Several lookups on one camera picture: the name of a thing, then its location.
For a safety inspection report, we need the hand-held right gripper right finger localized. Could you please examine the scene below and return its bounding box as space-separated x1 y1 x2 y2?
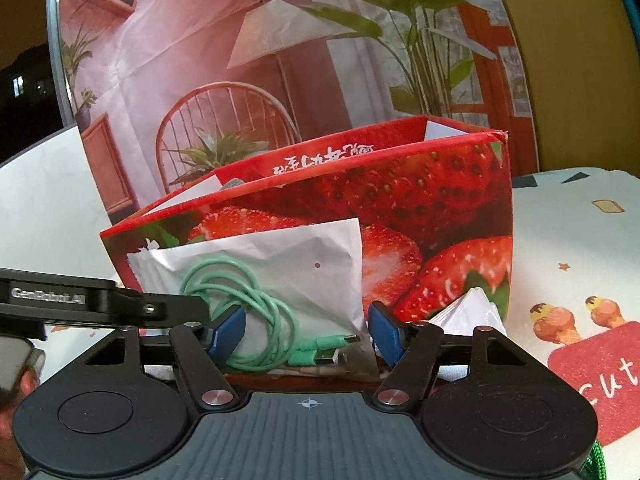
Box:
367 301 542 409

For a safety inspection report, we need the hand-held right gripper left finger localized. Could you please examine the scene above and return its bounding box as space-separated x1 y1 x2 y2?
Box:
80 307 247 409

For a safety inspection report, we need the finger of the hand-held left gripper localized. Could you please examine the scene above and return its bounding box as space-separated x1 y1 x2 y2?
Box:
114 290 212 329

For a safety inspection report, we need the green charging cable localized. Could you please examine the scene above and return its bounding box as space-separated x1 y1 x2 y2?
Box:
179 255 362 374

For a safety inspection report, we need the red strawberry print box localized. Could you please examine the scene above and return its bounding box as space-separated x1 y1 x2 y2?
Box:
100 115 516 343

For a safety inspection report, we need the person's left hand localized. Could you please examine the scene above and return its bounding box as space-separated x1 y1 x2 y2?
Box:
0 336 47 467

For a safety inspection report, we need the white marble pattern board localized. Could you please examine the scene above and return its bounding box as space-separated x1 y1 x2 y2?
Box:
0 126 115 283

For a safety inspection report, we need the yellow wooden panel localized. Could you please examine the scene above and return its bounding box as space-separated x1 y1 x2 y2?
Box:
486 0 640 177

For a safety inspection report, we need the teal curtain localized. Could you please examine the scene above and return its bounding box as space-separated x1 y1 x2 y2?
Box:
606 0 640 63

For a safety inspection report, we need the grey window frame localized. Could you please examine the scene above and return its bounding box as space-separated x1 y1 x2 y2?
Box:
44 0 81 128

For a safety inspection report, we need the green braided cord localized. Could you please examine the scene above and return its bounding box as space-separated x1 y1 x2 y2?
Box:
584 439 609 480

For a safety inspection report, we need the printed room scene wall tapestry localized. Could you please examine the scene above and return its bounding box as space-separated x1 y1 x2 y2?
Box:
55 0 540 241

